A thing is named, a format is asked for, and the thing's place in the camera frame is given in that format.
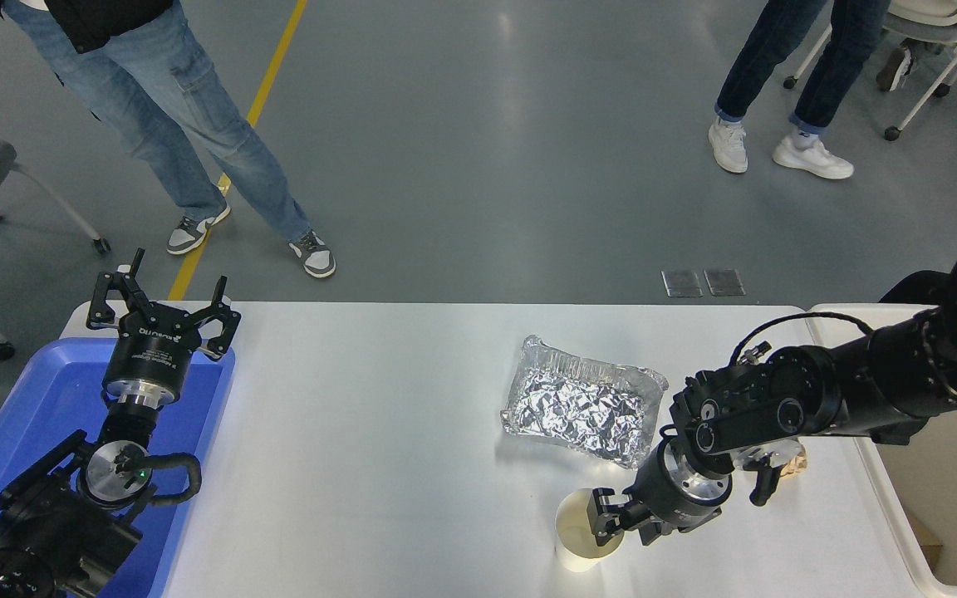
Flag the crumpled silver foil tray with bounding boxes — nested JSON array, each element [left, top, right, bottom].
[[501, 335, 670, 471]]

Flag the black chair backrest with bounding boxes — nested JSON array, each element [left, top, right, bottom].
[[879, 270, 955, 306]]

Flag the white wheeled chair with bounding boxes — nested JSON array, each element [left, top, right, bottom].
[[784, 0, 957, 141]]

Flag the brown cardboard piece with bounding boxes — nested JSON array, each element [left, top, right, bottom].
[[902, 508, 944, 571]]

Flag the square metal floor plate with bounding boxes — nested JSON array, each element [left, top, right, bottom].
[[704, 268, 746, 297], [662, 269, 704, 298]]

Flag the person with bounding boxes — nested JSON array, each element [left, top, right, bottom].
[[708, 0, 893, 181], [0, 0, 337, 280]]

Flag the crumpled tan paper ball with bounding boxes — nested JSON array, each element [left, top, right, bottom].
[[778, 444, 809, 482]]

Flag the person's foot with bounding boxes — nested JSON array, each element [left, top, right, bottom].
[[876, 45, 916, 93]]

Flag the large pale bin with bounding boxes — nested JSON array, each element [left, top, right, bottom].
[[807, 303, 957, 598]]

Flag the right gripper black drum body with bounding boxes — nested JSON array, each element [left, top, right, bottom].
[[625, 443, 726, 538]]

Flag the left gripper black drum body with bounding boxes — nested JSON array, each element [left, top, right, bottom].
[[105, 307, 202, 391]]

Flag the blue plastic tray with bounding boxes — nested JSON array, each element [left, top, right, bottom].
[[0, 336, 237, 598]]

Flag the pale paper cup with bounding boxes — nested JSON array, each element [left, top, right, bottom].
[[555, 488, 626, 573]]

